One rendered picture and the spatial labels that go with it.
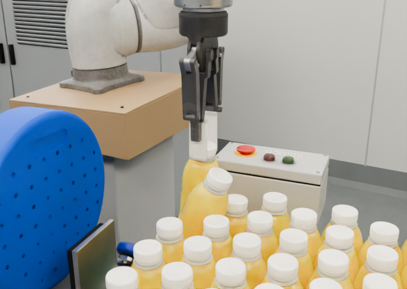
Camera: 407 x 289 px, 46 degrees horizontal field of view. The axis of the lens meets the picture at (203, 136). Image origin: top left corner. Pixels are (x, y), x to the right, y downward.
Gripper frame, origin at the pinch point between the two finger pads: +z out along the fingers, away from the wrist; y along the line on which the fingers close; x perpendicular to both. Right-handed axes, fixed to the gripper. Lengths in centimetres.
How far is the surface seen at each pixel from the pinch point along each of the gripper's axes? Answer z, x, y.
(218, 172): 3.3, 5.0, 6.2
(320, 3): -5, -22, -259
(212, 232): 10.1, 6.4, 12.2
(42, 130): -4.3, -17.7, 17.7
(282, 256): 9.1, 17.4, 15.8
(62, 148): -0.3, -17.7, 13.8
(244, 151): 6.0, 4.0, -10.7
